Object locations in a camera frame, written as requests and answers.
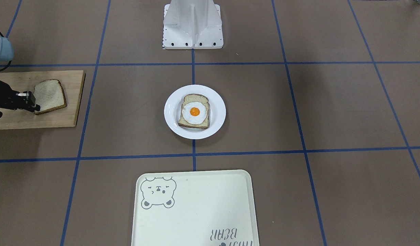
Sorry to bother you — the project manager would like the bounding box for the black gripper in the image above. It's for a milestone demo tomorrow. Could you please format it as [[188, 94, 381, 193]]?
[[0, 80, 41, 112]]

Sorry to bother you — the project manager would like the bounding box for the brown bread slice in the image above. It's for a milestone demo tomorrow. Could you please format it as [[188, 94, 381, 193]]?
[[33, 79, 67, 115]]

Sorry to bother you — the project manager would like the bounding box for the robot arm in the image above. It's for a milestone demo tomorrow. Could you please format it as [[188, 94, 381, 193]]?
[[0, 31, 41, 112]]

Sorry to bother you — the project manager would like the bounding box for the white round plate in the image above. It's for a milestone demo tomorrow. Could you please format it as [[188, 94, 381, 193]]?
[[164, 85, 227, 140]]

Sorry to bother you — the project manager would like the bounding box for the bread slice under egg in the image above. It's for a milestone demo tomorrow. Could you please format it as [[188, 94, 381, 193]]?
[[178, 94, 210, 129]]

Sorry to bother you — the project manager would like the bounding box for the wooden cutting board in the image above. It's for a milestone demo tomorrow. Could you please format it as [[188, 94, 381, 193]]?
[[0, 70, 85, 130]]

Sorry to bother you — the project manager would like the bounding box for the fried egg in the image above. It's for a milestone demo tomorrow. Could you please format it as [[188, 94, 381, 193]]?
[[181, 101, 208, 125]]

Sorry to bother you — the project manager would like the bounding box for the cream bear tray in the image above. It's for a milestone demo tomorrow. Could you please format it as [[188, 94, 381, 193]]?
[[131, 169, 260, 246]]

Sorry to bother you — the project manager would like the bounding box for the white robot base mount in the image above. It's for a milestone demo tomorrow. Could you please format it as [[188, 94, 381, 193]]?
[[162, 0, 224, 50]]

